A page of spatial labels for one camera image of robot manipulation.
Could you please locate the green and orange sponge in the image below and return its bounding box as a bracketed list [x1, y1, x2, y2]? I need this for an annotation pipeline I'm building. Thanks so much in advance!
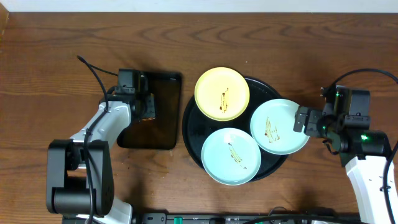
[141, 117, 155, 121]

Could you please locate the light blue plate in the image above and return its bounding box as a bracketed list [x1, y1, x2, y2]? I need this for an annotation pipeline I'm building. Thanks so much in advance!
[201, 128, 261, 185]
[249, 99, 309, 155]

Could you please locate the yellow plate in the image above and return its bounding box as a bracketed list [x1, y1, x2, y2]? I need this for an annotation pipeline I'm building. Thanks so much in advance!
[194, 67, 250, 121]

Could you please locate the light blue plate front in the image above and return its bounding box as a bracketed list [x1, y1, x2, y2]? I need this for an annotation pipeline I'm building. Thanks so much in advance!
[201, 128, 261, 185]

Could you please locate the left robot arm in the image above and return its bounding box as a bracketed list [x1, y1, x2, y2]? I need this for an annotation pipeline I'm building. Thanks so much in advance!
[46, 86, 155, 223]

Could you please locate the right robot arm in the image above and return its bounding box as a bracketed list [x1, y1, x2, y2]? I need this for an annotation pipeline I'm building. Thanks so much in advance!
[294, 103, 397, 223]

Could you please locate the black rectangular water tray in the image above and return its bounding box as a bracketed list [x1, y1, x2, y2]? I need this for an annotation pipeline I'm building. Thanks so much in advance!
[117, 72, 182, 150]

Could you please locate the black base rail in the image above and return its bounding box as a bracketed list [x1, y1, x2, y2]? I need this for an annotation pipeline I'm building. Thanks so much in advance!
[131, 213, 360, 224]

